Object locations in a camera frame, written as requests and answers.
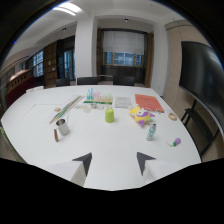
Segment small clear water bottle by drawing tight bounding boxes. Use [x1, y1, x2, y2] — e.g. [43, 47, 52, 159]
[145, 123, 158, 142]

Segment brown wooden stick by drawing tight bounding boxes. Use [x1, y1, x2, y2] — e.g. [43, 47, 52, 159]
[53, 128, 60, 143]

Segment white window blind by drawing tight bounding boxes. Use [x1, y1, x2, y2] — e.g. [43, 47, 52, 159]
[101, 30, 146, 56]

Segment yellow purple plush toy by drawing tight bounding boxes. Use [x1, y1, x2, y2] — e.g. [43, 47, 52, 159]
[128, 105, 156, 127]

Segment green cup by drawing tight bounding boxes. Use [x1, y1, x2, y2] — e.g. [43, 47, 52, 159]
[104, 107, 115, 124]

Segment purple eggplant toy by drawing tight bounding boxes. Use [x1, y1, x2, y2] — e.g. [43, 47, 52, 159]
[167, 137, 182, 148]

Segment metal mug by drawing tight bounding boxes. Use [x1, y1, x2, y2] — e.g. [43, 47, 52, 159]
[55, 118, 71, 137]

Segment black office chair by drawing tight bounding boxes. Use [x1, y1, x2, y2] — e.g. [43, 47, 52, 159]
[76, 76, 99, 86]
[112, 75, 136, 87]
[55, 77, 71, 88]

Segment colourful test tube rack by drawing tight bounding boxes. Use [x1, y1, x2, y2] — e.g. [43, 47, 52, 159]
[83, 87, 114, 106]

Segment large black display screen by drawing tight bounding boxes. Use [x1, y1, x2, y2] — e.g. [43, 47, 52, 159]
[178, 40, 224, 133]

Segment black display stand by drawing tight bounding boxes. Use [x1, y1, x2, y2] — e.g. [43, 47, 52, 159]
[180, 98, 221, 158]

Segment colourful long ruler board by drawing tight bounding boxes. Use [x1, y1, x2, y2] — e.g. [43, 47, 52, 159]
[49, 95, 84, 125]

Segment roll of tape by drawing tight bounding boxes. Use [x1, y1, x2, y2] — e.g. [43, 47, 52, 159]
[167, 112, 178, 122]

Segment orange paper sheet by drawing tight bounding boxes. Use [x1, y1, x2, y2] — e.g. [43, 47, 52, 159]
[134, 93, 165, 114]

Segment white printed booklet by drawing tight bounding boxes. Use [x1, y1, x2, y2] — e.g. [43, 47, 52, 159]
[113, 96, 133, 109]

